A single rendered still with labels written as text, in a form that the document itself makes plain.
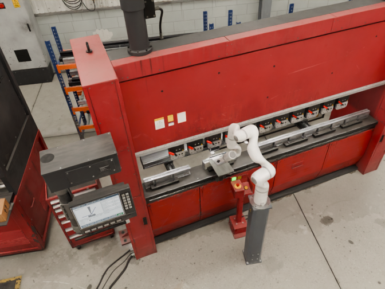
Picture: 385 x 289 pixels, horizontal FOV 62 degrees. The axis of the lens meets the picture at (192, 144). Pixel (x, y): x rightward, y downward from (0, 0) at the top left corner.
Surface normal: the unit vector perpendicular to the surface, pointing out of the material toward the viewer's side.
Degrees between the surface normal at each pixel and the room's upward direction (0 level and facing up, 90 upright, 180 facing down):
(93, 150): 0
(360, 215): 0
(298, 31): 90
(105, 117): 90
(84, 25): 90
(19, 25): 90
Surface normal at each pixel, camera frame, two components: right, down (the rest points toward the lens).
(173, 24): 0.15, 0.65
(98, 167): 0.38, 0.61
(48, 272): -0.04, -0.75
